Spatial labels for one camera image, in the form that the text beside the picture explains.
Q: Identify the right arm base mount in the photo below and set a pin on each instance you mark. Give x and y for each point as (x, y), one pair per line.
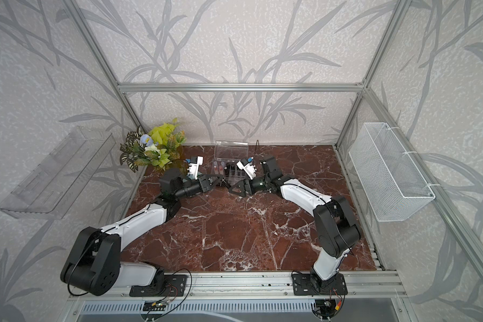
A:
(311, 284)

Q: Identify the clear acrylic wall shelf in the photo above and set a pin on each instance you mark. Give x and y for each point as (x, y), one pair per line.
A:
(50, 190)

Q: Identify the clear acrylic lipstick organizer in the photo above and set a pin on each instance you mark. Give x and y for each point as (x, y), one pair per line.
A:
(228, 152)

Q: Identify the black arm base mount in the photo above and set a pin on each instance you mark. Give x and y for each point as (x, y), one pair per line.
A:
(162, 286)

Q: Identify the aluminium front rail frame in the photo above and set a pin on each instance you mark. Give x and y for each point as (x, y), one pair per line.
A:
(254, 296)

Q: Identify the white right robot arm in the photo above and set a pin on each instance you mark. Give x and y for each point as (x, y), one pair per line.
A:
(335, 222)

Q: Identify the white wire mesh basket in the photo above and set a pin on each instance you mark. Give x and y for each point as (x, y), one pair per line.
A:
(393, 183)

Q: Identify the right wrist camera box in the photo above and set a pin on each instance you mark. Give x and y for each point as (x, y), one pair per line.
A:
(248, 167)

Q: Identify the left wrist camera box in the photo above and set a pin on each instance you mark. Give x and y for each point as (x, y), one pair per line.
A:
(193, 166)

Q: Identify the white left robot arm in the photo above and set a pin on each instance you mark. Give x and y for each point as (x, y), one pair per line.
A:
(94, 263)

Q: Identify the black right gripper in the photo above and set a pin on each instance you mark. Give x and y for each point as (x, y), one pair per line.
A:
(243, 184)

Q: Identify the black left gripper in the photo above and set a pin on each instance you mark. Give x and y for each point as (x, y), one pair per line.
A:
(204, 182)

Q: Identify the artificial flower plant vase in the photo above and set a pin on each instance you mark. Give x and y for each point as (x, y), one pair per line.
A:
(160, 148)

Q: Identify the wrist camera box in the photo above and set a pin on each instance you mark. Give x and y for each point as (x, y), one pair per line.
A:
(193, 166)
(248, 167)

